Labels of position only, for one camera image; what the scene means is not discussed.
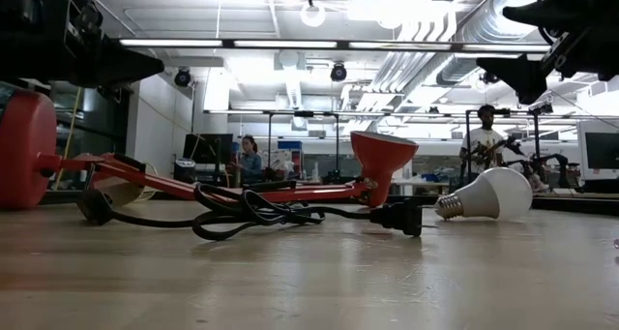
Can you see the red desk lamp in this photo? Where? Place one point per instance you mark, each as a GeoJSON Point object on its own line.
{"type": "Point", "coordinates": [24, 151]}

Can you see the black waste bin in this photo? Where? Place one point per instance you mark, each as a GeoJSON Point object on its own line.
{"type": "Point", "coordinates": [184, 170]}

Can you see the black background robot arm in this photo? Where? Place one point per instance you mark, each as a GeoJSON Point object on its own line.
{"type": "Point", "coordinates": [556, 163]}

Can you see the long ceiling light strip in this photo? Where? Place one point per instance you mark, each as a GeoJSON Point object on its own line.
{"type": "Point", "coordinates": [169, 42]}

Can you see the black computer monitor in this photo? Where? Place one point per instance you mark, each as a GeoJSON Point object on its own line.
{"type": "Point", "coordinates": [602, 150]}
{"type": "Point", "coordinates": [208, 148]}

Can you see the black ceiling spotlight cluster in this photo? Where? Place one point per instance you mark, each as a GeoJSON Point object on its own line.
{"type": "Point", "coordinates": [488, 77]}

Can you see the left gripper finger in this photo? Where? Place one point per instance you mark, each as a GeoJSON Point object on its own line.
{"type": "Point", "coordinates": [135, 68]}

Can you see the black camera stand frame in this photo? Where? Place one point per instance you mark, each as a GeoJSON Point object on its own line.
{"type": "Point", "coordinates": [536, 141]}

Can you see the blue storage box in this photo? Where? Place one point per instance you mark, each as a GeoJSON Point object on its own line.
{"type": "Point", "coordinates": [290, 145]}

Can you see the dark glass shelving unit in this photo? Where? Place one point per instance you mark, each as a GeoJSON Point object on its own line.
{"type": "Point", "coordinates": [101, 122]}

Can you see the person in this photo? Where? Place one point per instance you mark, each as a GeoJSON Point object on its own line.
{"type": "Point", "coordinates": [249, 163]}
{"type": "Point", "coordinates": [483, 141]}

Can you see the black aluminium table frame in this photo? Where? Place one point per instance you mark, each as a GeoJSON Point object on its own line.
{"type": "Point", "coordinates": [575, 203]}

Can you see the white lightbulb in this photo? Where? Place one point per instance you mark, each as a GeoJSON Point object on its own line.
{"type": "Point", "coordinates": [498, 194]}

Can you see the round white ceiling lamp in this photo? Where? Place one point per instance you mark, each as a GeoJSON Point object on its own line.
{"type": "Point", "coordinates": [313, 14]}

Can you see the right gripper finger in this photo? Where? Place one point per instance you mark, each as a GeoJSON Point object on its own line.
{"type": "Point", "coordinates": [524, 73]}
{"type": "Point", "coordinates": [556, 8]}

